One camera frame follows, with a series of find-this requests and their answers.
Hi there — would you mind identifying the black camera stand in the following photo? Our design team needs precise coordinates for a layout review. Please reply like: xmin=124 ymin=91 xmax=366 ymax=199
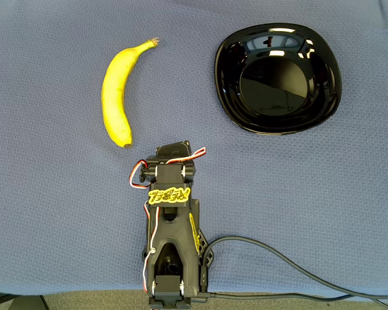
xmin=0 ymin=292 xmax=49 ymax=310

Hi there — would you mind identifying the dark grey USB cable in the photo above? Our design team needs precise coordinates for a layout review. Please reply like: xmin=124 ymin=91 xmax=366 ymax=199
xmin=199 ymin=235 xmax=388 ymax=300

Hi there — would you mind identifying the glossy black plate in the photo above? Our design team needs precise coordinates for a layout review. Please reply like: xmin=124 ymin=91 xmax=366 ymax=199
xmin=213 ymin=22 xmax=343 ymax=136

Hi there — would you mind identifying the red white forearm servo wire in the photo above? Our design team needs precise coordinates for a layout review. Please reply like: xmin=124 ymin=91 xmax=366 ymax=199
xmin=143 ymin=201 xmax=159 ymax=295

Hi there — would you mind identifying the blue woven table cloth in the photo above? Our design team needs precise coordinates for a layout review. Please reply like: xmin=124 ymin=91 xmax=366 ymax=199
xmin=0 ymin=0 xmax=388 ymax=300

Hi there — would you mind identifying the red white wrist servo wire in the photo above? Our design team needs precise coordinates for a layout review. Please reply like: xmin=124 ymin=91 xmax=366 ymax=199
xmin=129 ymin=147 xmax=207 ymax=190

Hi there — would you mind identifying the yellow banana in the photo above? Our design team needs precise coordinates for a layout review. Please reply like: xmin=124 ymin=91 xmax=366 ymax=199
xmin=100 ymin=37 xmax=160 ymax=149

